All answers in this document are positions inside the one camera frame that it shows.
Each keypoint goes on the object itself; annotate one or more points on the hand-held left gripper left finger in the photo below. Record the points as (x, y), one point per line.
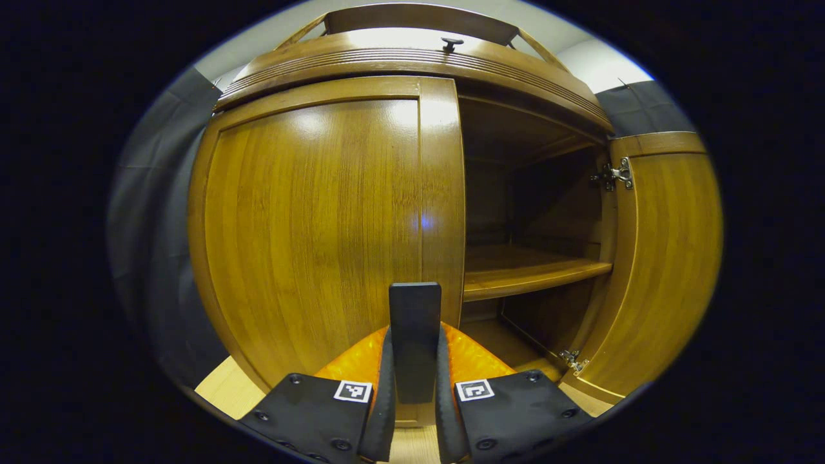
(380, 399)

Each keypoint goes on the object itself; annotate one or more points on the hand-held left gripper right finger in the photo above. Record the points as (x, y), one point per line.
(446, 399)

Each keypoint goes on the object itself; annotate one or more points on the wooden cabinet door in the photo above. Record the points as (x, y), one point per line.
(664, 258)
(309, 225)

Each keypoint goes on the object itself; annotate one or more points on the wooden double-door shoe cabinet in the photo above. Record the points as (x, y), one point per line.
(490, 193)

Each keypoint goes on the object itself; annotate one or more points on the metal door hinge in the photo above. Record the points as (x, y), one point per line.
(573, 361)
(617, 174)

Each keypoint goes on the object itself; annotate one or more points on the wooden inner cabinet shelf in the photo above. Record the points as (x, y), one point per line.
(515, 274)

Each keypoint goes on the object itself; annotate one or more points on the wooden cabinet drawer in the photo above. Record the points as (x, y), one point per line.
(387, 61)

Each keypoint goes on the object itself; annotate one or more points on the black drawer knob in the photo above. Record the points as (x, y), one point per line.
(452, 44)

